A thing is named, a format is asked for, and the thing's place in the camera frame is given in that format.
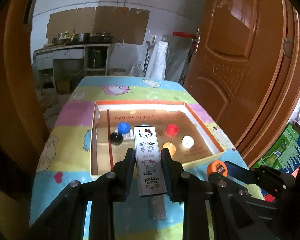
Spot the white Hello Kitty box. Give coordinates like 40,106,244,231
133,126,166,197

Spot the light orange bottle cap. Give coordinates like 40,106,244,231
162,142,177,156

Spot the orange cap with label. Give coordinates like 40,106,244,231
206,160,228,177

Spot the white bottle cap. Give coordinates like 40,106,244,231
181,135,194,149

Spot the black round cap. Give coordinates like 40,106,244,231
109,132,123,145

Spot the red bottle cap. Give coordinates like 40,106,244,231
165,124,179,137

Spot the blue bottle cap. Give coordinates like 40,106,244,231
117,122,131,134

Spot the red carton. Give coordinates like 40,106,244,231
261,189,275,203

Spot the green blue carton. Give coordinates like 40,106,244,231
252,123,300,176

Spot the shallow cardboard tray box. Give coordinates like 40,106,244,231
90,100,224,178

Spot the white hanging bag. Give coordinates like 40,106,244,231
145,41,168,80

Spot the grey kitchen counter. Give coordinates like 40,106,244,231
32,44,111,77

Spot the brown wooden door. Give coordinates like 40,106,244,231
184,0,300,166

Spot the metal cooking pot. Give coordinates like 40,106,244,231
74,33,90,43

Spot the red door handle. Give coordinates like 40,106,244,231
173,31,197,39

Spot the cardboard sheet on wall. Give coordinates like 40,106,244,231
46,7,150,45

